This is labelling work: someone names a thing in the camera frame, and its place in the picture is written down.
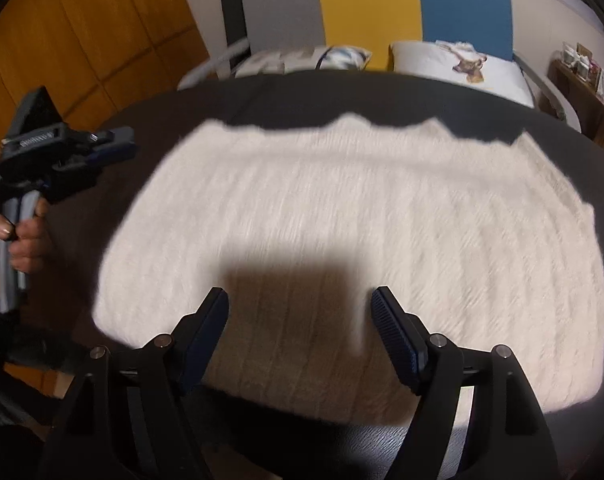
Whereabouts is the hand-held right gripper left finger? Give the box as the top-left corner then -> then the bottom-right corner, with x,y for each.
44,287 -> 229,480

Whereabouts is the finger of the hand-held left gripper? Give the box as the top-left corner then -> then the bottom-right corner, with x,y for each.
84,127 -> 137,167

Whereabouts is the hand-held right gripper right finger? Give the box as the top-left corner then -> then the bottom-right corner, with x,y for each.
371,286 -> 567,480

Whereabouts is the cream knit sweater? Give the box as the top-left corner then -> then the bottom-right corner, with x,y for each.
92,114 -> 604,413

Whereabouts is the person's left hand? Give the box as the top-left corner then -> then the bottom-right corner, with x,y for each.
0,197 -> 54,288

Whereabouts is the orange wooden wardrobe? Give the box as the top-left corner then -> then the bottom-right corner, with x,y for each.
0,0 -> 210,171

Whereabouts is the black rolled mat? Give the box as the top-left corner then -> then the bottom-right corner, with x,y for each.
219,0 -> 253,78

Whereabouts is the geometric pattern pillow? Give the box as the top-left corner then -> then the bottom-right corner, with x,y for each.
234,45 -> 373,78

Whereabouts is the white deer print pillow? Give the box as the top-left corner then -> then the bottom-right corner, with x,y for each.
389,40 -> 537,108

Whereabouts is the grey yellow blue sofa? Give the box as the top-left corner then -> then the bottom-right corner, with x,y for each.
177,0 -> 582,133

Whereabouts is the brown wooden desk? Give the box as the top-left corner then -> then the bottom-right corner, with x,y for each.
549,57 -> 604,156

